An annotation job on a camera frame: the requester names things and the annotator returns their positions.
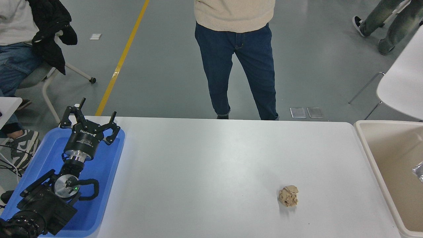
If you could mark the blue plastic tray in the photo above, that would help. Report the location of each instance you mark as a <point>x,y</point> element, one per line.
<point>102,172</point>

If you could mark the white chair base leg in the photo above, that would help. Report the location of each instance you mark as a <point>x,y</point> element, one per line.
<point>398,10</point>

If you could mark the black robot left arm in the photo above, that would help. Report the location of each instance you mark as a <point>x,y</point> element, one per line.
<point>43,205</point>

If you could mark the black jacket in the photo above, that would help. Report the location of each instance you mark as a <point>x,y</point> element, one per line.
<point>49,33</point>

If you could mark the silver foil plate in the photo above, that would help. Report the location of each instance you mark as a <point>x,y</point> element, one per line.
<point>419,172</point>

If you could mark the white chair with metal legs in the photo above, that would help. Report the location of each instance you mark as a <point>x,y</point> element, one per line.
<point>403,86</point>

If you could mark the large pale plastic bin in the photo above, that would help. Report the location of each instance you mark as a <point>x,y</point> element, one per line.
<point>386,155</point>

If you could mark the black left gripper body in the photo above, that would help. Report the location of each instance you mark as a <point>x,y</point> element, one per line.
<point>84,140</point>

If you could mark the person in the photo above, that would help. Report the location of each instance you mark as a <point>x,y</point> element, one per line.
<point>13,62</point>
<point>218,66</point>
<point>393,29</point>

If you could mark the crumpled tan paper ball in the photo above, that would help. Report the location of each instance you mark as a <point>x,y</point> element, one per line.
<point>288,196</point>

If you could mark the small white table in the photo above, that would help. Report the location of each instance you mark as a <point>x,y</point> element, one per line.
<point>8,107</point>

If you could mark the grey chair with white legs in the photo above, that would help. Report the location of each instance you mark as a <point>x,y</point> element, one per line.
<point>36,76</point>

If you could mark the clear floor plate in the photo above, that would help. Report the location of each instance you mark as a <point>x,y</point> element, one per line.
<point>298,112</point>
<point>315,112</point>

